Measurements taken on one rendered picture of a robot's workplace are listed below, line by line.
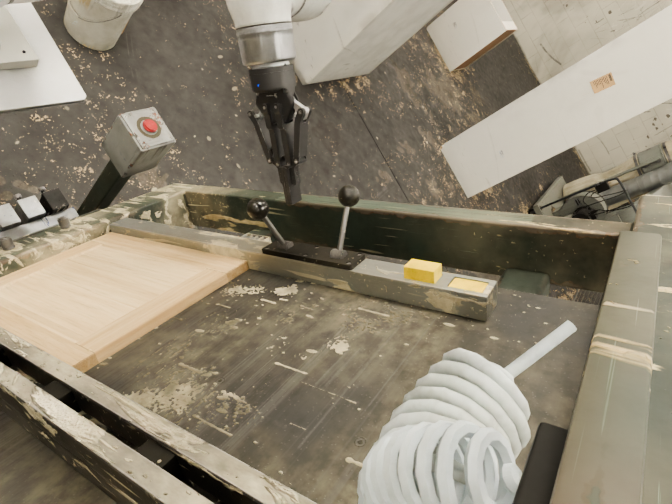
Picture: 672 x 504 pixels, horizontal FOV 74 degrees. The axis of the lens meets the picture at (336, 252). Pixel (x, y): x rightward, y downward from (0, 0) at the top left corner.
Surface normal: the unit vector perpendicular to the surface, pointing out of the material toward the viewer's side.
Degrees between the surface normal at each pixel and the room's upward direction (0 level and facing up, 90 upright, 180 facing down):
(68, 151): 0
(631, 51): 90
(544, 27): 90
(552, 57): 90
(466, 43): 90
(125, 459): 60
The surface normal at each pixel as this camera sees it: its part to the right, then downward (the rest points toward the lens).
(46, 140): 0.65, -0.33
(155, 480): -0.13, -0.90
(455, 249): -0.55, 0.41
